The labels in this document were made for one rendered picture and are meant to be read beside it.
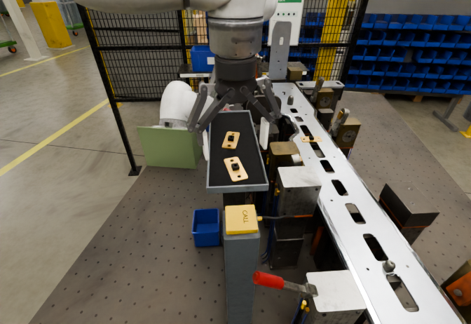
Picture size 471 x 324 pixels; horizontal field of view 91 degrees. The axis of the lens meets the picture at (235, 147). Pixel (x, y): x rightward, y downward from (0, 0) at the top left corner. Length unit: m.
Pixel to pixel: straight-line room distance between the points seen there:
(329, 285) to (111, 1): 0.58
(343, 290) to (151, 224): 0.78
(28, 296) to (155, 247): 1.17
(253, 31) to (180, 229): 0.83
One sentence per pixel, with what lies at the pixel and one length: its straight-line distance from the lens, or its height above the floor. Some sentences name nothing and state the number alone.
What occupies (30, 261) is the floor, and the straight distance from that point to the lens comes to 2.22.
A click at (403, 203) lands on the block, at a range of 0.81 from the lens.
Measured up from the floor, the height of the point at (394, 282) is 0.99.
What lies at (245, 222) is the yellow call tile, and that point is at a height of 1.16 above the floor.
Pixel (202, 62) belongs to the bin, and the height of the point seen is 1.09.
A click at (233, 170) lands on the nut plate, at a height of 1.16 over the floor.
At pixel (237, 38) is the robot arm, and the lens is 0.39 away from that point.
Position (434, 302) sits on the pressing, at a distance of 0.70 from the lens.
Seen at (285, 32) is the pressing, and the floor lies 1.28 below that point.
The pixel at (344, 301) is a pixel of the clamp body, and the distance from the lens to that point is 0.54.
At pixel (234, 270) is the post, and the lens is 0.57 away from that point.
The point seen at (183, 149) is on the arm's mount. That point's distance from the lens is 1.22.
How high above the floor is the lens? 1.53
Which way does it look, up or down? 36 degrees down
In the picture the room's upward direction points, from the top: straight up
